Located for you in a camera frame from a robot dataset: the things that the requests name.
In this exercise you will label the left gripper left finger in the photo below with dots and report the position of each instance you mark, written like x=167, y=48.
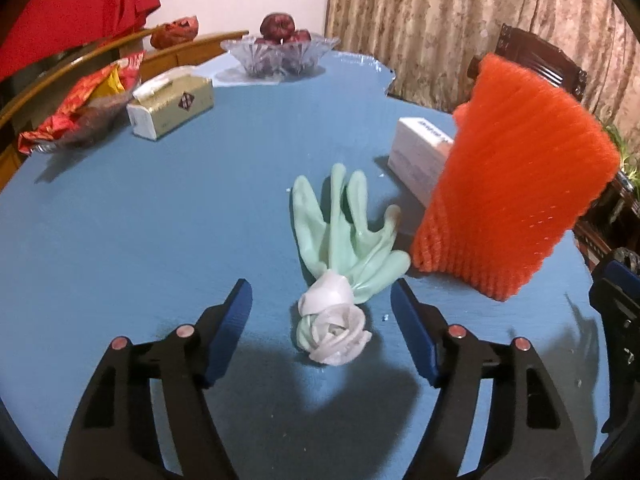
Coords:
x=113, y=433

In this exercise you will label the beige patterned curtain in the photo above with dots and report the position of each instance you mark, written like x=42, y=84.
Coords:
x=429, y=45

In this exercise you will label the white carton box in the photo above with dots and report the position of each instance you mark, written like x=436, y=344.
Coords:
x=418, y=155

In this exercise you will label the red apples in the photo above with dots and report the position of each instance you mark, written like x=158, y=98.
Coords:
x=280, y=28

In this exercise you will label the red cloth cover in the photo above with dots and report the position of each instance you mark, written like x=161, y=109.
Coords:
x=32, y=30

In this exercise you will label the green rubber glove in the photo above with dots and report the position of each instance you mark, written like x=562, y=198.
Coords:
x=350, y=263

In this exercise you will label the red snack bag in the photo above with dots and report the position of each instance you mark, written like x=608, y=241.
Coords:
x=92, y=103

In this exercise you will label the dark wooden armchair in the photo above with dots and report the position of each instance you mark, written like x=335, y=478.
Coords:
x=551, y=63

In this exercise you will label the glass fruit bowl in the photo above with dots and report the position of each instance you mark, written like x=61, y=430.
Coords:
x=297, y=58

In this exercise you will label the dark wooden side table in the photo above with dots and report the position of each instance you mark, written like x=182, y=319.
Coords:
x=611, y=222

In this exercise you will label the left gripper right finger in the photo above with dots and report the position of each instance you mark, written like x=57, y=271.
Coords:
x=529, y=434

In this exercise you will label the orange foam net sleeve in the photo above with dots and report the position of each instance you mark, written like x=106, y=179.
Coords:
x=527, y=161

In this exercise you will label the blue table cloth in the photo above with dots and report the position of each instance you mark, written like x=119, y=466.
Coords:
x=136, y=237

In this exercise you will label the green potted plant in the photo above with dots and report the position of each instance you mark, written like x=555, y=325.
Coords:
x=629, y=162

